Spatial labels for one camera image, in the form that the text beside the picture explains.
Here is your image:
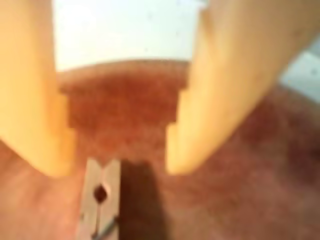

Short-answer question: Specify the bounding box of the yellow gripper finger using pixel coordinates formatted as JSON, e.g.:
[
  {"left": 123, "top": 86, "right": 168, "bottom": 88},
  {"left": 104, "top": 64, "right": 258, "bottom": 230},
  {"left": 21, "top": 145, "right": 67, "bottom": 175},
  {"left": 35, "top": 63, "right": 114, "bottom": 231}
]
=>
[
  {"left": 0, "top": 0, "right": 78, "bottom": 178},
  {"left": 165, "top": 0, "right": 320, "bottom": 175}
]

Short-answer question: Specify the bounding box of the wooden clothespin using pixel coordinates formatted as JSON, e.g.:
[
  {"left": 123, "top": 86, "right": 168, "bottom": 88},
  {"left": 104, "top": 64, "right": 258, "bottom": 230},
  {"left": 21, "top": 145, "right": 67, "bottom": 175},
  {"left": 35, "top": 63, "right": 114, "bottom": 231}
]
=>
[{"left": 74, "top": 158, "right": 123, "bottom": 240}]

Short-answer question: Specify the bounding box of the brown wooden bowl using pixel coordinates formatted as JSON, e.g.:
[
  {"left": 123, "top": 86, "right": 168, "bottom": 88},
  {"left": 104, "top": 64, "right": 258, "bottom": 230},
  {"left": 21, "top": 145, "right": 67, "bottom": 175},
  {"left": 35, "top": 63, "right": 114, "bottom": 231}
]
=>
[{"left": 0, "top": 58, "right": 320, "bottom": 240}]

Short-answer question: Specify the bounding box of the white dotted paper sheet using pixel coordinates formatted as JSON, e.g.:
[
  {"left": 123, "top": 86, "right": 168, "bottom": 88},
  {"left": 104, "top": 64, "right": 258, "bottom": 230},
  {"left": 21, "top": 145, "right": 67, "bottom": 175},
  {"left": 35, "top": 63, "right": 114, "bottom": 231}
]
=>
[{"left": 51, "top": 0, "right": 320, "bottom": 101}]

